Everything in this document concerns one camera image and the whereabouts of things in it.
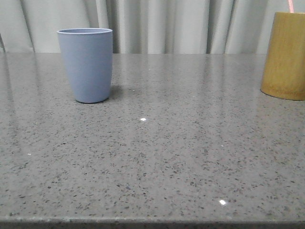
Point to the blue plastic cup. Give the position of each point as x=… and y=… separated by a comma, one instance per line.
x=87, y=56

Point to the pink chopstick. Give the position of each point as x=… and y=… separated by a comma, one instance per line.
x=291, y=6

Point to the yellow bamboo cup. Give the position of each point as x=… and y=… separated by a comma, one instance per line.
x=284, y=69

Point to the grey pleated curtain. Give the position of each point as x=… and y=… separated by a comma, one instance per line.
x=143, y=26

